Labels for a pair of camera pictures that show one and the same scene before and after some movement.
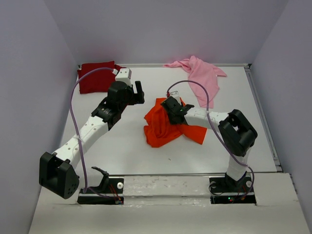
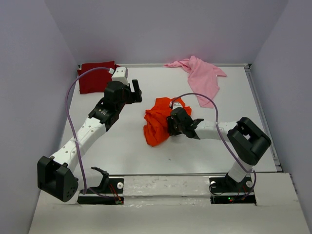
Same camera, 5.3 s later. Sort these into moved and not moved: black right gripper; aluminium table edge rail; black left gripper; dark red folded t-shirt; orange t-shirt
Moved: black right gripper; orange t-shirt
Not moved: dark red folded t-shirt; aluminium table edge rail; black left gripper
